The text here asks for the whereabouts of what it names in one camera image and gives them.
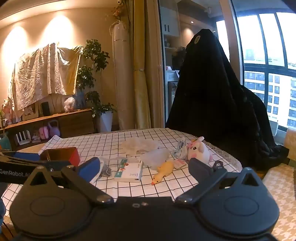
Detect picture frame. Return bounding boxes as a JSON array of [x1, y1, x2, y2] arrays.
[[22, 102, 39, 121]]

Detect white gauze cloth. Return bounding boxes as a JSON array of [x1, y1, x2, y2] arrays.
[[121, 137, 161, 156]]

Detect yellow rubber duck toy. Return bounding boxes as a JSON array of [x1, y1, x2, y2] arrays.
[[152, 161, 174, 185]]

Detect black draped cloth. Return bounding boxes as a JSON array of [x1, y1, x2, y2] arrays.
[[166, 29, 289, 171]]

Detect white planter with plant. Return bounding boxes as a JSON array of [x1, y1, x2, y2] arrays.
[[76, 39, 116, 133]]

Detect blue printed baby sock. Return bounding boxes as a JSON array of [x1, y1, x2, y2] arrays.
[[171, 137, 188, 159]]

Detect wrapped plush on cabinet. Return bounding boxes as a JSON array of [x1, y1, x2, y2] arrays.
[[64, 97, 75, 113]]

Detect purple kettlebell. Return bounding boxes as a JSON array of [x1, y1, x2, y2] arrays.
[[48, 120, 61, 137]]

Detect yellow curtain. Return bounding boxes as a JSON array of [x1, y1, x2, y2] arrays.
[[127, 1, 165, 128]]

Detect pink doll figure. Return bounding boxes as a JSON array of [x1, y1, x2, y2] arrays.
[[1, 99, 13, 125]]

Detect white wifi router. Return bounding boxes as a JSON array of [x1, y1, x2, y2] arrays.
[[16, 130, 32, 146]]

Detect white pink plush toy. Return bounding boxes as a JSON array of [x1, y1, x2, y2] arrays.
[[187, 137, 213, 164]]

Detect floral sheet on wall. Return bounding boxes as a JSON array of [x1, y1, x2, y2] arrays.
[[8, 43, 83, 112]]

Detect red tin box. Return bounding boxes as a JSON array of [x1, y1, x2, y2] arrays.
[[40, 147, 80, 166]]

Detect clear plastic bag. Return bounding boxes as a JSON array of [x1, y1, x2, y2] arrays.
[[139, 148, 170, 170]]

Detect small pink card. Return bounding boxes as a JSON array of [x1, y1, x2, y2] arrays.
[[173, 159, 187, 169]]

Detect cream floor air conditioner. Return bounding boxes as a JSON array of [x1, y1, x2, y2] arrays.
[[109, 21, 135, 130]]

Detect wooden tv cabinet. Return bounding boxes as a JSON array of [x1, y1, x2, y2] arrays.
[[1, 109, 95, 151]]

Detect pink small case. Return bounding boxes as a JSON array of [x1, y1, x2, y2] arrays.
[[39, 126, 50, 140]]

